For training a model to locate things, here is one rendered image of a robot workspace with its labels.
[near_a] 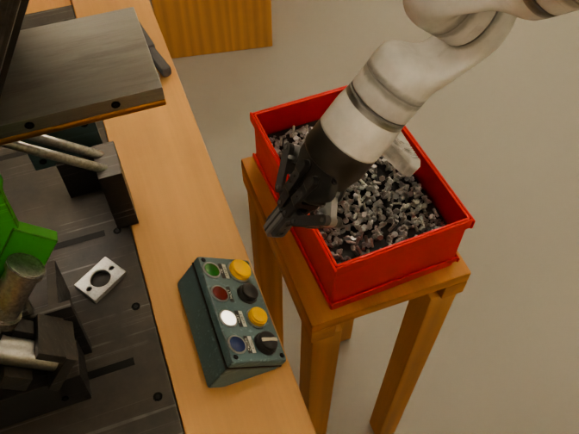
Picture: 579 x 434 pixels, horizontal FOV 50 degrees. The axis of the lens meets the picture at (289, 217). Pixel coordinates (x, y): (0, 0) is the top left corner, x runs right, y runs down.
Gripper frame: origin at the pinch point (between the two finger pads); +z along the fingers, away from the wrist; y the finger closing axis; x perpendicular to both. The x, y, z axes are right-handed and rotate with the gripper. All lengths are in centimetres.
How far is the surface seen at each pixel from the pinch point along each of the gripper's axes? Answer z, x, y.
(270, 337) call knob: 8.6, 0.1, 10.4
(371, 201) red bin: 0.4, 20.9, -7.4
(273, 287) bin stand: 44, 39, -24
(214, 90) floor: 71, 75, -136
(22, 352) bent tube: 19.0, -24.1, 5.4
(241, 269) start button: 8.6, -0.3, 0.4
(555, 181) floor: 16, 153, -53
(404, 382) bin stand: 37, 57, 4
